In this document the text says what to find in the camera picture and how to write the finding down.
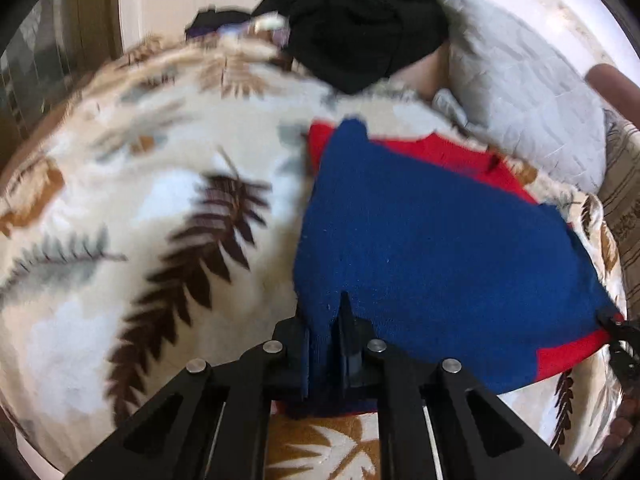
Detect grey quilted pillow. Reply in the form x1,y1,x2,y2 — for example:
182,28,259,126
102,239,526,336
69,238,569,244
431,0,608,195

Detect leaf print fleece blanket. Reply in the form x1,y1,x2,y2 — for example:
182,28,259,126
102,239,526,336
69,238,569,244
0,35,632,480

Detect red and blue knit garment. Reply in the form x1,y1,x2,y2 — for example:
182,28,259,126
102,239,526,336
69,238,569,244
287,117,626,418

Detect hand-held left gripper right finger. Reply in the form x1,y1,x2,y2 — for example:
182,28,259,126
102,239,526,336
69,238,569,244
334,292,582,480

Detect beige pillow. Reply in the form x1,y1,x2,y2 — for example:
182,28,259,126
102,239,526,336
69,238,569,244
392,42,451,98

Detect black cloth pile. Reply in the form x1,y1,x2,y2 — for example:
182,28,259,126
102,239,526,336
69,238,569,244
252,0,450,95

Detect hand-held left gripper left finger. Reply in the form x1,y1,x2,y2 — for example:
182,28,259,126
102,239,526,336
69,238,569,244
64,305,315,480

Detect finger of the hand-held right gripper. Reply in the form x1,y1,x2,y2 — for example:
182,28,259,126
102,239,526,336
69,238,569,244
597,309,640,392

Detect striped beige cloth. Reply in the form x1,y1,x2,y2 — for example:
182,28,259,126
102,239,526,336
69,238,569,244
597,120,640,291

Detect dark purple clothes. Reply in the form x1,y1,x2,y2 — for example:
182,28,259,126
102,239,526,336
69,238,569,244
184,7,292,47

